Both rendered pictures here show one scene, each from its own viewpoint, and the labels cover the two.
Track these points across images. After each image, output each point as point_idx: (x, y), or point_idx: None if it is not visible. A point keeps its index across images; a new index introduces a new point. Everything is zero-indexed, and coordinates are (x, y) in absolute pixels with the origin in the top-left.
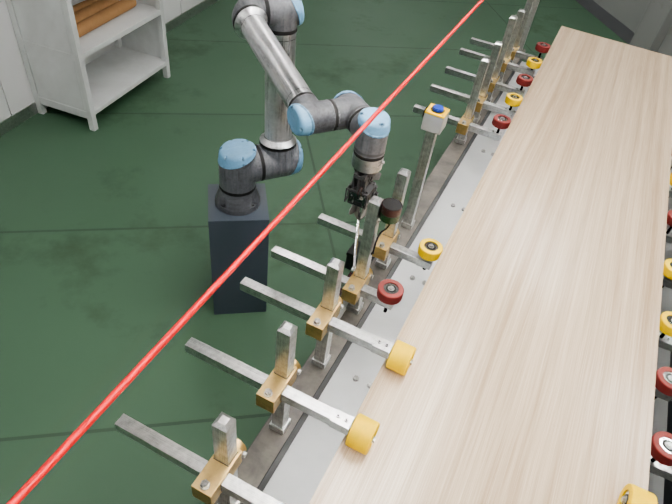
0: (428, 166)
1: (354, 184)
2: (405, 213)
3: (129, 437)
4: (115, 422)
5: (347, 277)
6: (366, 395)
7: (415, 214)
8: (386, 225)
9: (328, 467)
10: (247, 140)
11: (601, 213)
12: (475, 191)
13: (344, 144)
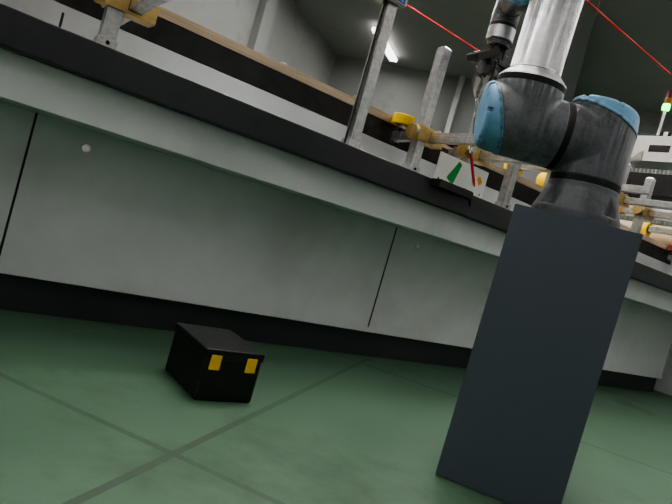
0: (368, 55)
1: (504, 61)
2: (362, 128)
3: (642, 194)
4: (653, 188)
5: (483, 151)
6: (501, 167)
7: (347, 128)
8: (432, 116)
9: (530, 181)
10: (589, 95)
11: None
12: (308, 76)
13: (587, 0)
